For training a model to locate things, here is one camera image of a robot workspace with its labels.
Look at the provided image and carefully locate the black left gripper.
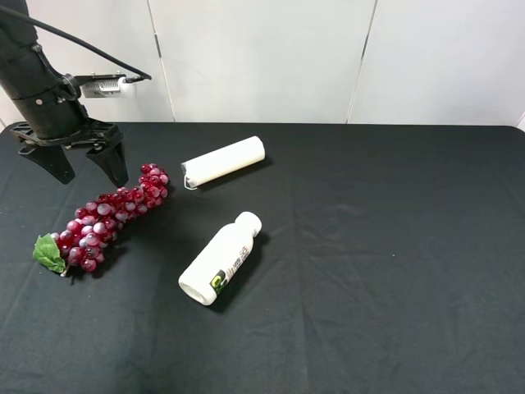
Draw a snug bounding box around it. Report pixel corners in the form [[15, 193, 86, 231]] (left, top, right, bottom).
[[8, 88, 129, 187]]

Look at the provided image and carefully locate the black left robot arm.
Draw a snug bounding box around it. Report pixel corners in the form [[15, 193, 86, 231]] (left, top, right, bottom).
[[1, 1, 129, 187]]

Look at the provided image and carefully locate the black camera cable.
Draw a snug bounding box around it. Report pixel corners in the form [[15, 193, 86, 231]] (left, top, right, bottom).
[[0, 6, 153, 83]]

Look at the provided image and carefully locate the red artificial grape bunch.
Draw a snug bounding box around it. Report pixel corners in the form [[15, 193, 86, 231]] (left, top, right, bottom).
[[33, 163, 170, 277]]

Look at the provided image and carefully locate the white plastic bottle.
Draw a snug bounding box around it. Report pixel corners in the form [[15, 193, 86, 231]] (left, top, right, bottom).
[[178, 212, 262, 306]]

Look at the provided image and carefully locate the white cylindrical candle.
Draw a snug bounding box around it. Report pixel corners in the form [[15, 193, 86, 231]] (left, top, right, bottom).
[[181, 136, 266, 190]]

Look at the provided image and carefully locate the white wrist camera on bracket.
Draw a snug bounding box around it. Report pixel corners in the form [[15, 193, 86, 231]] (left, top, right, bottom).
[[75, 73, 126, 99]]

